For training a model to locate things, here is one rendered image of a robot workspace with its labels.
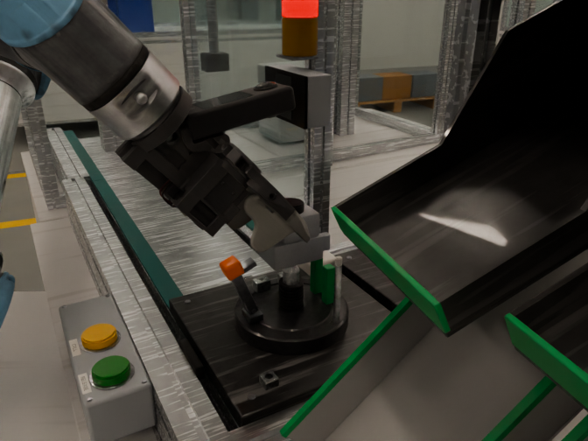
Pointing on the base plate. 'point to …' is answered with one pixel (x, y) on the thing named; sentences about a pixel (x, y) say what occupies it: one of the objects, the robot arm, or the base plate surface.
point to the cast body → (282, 258)
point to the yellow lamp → (299, 37)
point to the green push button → (111, 370)
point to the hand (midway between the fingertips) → (294, 220)
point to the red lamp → (299, 8)
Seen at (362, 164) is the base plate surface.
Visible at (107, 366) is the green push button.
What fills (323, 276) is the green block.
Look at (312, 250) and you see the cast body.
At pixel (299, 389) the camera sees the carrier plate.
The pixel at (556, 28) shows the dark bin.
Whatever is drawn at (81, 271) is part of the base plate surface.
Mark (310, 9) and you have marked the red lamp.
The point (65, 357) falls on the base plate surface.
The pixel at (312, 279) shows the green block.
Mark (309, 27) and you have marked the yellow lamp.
